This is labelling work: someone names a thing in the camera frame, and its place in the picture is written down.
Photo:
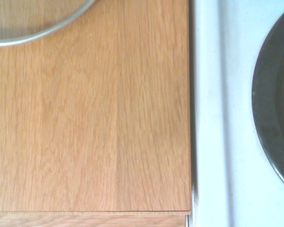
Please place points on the glass pot lid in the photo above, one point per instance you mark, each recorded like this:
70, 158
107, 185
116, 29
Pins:
19, 41

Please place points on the white electric stove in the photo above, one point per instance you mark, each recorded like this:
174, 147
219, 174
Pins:
227, 118

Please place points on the wooden kitchen cabinet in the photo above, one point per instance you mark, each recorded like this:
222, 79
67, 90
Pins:
85, 221

